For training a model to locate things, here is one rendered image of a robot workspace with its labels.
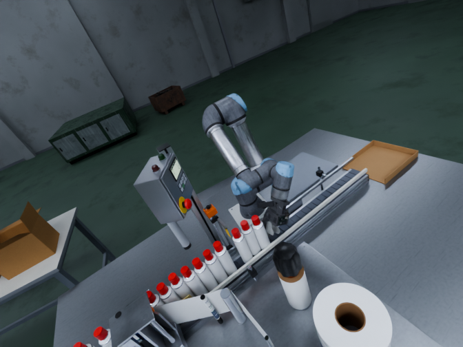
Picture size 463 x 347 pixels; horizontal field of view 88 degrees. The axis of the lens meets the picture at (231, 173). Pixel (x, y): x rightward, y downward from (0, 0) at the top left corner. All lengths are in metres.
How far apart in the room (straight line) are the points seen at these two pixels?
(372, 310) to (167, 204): 0.68
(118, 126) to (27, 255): 4.91
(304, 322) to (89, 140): 6.57
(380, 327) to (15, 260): 2.23
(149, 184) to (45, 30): 9.27
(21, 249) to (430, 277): 2.37
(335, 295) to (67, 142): 6.79
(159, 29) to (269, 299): 9.34
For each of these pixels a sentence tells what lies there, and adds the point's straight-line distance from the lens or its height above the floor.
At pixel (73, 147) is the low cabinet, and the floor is 0.38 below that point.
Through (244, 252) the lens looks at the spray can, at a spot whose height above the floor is 0.97.
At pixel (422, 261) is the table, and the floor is 0.83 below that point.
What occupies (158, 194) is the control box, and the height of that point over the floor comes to 1.42.
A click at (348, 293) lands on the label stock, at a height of 1.02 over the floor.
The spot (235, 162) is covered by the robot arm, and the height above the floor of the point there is 1.26.
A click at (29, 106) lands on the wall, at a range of 10.30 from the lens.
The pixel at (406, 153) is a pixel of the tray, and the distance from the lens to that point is 1.73.
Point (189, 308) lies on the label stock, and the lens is 1.02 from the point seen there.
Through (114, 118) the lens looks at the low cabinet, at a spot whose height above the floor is 0.61.
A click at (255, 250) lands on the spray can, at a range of 1.14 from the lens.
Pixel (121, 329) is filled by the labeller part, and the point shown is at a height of 1.14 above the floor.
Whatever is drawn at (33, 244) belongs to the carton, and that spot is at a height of 0.94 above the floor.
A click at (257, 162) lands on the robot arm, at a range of 1.28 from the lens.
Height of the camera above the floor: 1.81
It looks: 32 degrees down
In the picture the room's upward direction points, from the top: 22 degrees counter-clockwise
